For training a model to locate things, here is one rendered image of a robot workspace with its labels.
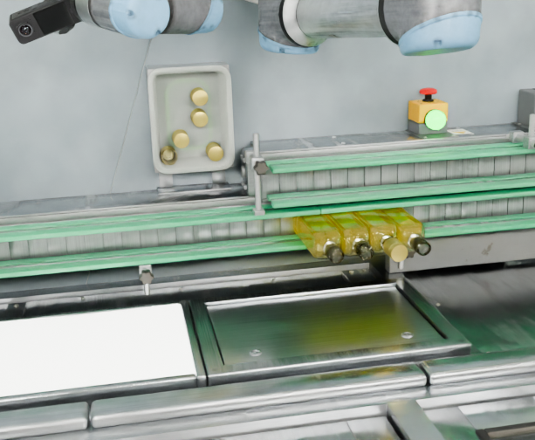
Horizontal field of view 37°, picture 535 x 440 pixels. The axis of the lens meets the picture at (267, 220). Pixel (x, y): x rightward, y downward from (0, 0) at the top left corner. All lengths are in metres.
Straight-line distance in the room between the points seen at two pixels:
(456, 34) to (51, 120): 0.95
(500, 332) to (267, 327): 0.45
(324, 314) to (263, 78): 0.56
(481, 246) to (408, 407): 0.69
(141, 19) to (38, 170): 0.71
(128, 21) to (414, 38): 0.41
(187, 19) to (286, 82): 0.60
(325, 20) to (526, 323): 0.72
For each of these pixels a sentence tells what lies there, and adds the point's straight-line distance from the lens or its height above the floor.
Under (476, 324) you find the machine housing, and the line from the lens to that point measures 1.65.
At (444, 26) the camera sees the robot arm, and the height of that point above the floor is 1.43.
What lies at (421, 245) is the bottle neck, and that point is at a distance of 1.60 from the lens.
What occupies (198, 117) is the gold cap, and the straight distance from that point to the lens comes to 1.73.
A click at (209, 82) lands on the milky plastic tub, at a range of 1.77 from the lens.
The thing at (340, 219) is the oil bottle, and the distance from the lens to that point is 1.64.
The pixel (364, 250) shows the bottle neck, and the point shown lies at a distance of 1.57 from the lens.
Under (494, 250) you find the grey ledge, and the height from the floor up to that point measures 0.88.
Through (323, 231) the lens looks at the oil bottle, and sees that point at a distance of 1.57.
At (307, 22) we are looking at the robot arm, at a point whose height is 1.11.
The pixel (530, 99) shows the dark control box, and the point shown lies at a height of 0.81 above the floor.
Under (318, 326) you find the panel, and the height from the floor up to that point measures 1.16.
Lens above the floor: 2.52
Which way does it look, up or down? 70 degrees down
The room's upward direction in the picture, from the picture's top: 146 degrees clockwise
